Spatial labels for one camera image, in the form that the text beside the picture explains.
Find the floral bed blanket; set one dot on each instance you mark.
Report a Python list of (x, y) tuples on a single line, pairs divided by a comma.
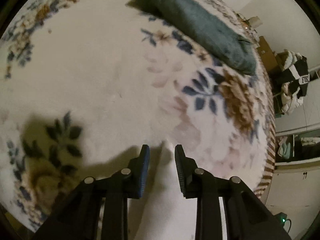
[(85, 83)]

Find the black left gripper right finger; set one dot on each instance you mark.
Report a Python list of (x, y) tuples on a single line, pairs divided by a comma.
[(225, 207)]

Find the white pants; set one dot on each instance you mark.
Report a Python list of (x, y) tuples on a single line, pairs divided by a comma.
[(162, 212)]

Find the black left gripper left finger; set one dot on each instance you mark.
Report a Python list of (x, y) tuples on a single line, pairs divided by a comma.
[(99, 207)]

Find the black device green light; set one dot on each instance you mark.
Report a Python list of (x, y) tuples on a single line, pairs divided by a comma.
[(284, 221)]

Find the brown cardboard box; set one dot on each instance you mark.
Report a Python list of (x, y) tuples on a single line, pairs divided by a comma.
[(267, 55)]

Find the white wardrobe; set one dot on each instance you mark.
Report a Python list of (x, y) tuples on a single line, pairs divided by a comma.
[(301, 127)]

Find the dark teal folded garment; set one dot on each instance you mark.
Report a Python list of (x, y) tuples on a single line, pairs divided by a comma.
[(205, 29)]

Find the black white jacket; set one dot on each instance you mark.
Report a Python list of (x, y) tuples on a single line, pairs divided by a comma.
[(296, 76)]

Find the chair with piled clothes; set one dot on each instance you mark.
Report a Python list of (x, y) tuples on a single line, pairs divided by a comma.
[(284, 102)]

